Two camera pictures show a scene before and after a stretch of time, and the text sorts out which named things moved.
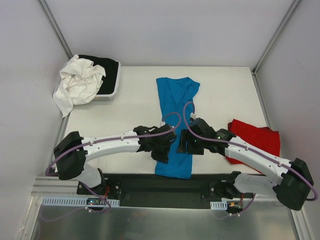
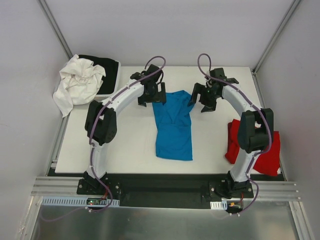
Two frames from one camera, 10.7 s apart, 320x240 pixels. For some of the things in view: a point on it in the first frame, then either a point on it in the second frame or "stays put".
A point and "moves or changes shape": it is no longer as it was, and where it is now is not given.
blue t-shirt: x=174 y=94 moves or changes shape
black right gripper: x=184 y=141 → x=204 y=95
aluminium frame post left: x=56 y=29 stays put
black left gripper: x=163 y=149 → x=153 y=97
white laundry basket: x=58 y=78 → x=114 y=93
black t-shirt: x=111 y=67 stays put
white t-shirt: x=81 y=80 stays put
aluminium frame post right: x=293 y=5 stays put
